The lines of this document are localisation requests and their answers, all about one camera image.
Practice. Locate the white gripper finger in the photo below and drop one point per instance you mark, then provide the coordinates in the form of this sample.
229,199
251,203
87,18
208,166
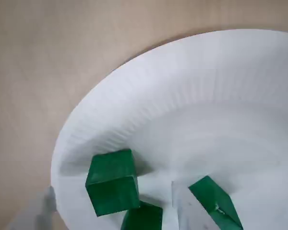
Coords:
182,210
45,220

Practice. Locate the green cube block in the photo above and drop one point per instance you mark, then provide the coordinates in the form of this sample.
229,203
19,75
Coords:
213,198
141,218
110,187

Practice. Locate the white paper plate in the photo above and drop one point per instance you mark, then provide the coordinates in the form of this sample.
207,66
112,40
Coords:
182,119

